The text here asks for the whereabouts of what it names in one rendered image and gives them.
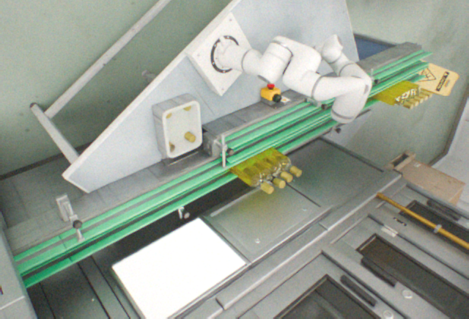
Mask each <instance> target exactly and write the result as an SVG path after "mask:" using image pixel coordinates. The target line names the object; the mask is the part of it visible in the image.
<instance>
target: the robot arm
mask: <svg viewBox="0 0 469 319"><path fill-rule="evenodd" d="M219 39H220V41H221V42H220V43H218V44H217V47H216V49H215V53H214V60H215V64H216V65H217V67H219V68H220V69H222V70H228V69H230V68H232V69H235V70H239V71H242V72H244V73H246V74H249V75H251V76H255V77H257V78H259V79H260V80H263V81H264V82H267V83H269V84H272V83H275V82H277V80H279V78H280V77H281V75H282V73H283V74H284V77H283V82H284V84H285V85H286V86H287V87H288V88H290V89H292V90H294V91H296V92H299V93H301V94H303V95H306V96H308V97H310V98H313V99H315V100H317V101H324V100H328V99H330V98H333V97H335V101H334V103H333V106H332V109H331V111H330V115H331V117H332V118H333V119H334V120H335V121H337V122H340V123H349V122H352V121H353V120H354V119H355V117H356V116H357V115H358V113H359V112H360V111H361V109H362V108H363V107H364V105H365V102H366V100H367V97H368V95H369V92H370V89H371V87H372V80H371V78H370V77H369V76H368V75H367V74H366V73H365V72H364V71H363V70H362V69H360V68H359V66H358V65H357V64H356V63H355V62H354V61H350V60H349V59H348V58H347V57H346V56H345V55H344V54H343V53H342V51H341V49H342V48H343V43H342V41H341V38H340V37H339V36H338V35H337V34H333V35H331V36H330V37H329V38H327V39H325V40H323V41H322V42H321V43H318V44H317V45H314V46H313V47H309V46H307V45H304V44H301V43H297V42H295V41H293V40H291V39H289V38H287V37H282V36H276V37H274V38H273V39H272V42H271V43H270V44H269V46H268V47H267V49H266V51H265V52H264V54H263V55H262V54H261V53H260V52H259V51H257V50H254V49H250V48H245V47H242V46H238V45H236V44H235V43H234V41H233V40H230V39H224V37H223V36H222V35H221V36H220V37H219ZM290 60H291V62H289V61H290ZM322 60H325V61H326V62H327V63H328V65H330V66H331V67H332V68H333V71H334V72H335V73H336V75H337V77H336V78H327V77H324V76H321V75H319V74H317V73H316V71H317V68H318V67H319V65H320V62H321V61H322ZM287 65H288V66H287Z"/></svg>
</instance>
